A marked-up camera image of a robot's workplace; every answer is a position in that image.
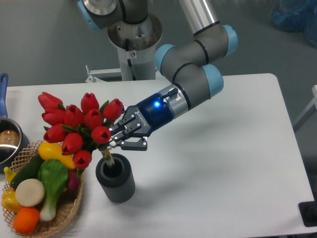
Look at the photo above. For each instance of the white furniture frame right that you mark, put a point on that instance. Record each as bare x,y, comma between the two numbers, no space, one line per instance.
307,112

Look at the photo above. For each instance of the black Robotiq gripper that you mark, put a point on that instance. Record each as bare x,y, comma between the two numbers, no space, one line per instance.
149,115

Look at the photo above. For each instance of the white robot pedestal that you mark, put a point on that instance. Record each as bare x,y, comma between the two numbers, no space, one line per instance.
136,46

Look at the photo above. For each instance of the red tulip bouquet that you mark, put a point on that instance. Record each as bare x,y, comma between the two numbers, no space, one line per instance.
80,130

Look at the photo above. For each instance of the blue handled saucepan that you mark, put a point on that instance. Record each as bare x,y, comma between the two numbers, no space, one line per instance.
12,138

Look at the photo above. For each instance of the black device at table edge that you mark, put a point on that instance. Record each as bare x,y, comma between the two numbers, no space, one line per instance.
308,211

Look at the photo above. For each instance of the yellow squash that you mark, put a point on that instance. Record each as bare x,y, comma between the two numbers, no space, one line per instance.
53,151

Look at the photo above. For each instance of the green cucumber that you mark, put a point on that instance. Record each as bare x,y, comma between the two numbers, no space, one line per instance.
30,171

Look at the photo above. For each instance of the yellow bell pepper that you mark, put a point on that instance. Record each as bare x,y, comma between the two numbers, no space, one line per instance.
9,201

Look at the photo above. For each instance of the woven wicker basket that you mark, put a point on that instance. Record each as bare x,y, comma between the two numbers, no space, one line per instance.
67,205

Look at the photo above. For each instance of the white metal base frame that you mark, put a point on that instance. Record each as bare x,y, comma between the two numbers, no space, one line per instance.
103,75

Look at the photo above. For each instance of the blue plastic bag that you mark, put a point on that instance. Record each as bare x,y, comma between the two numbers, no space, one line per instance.
296,16

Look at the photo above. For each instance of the orange fruit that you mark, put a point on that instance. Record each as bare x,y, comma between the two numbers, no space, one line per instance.
26,220

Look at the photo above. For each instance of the round beige bun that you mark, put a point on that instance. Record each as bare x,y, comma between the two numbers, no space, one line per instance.
30,192

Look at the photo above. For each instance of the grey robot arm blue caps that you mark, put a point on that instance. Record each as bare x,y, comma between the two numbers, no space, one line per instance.
192,76

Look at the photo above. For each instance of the purple red radish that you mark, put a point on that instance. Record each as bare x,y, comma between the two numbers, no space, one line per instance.
73,181

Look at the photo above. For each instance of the green bok choy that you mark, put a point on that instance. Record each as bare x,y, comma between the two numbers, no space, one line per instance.
53,175

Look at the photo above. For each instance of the dark grey ribbed vase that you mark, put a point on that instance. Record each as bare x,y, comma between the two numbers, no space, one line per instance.
118,181

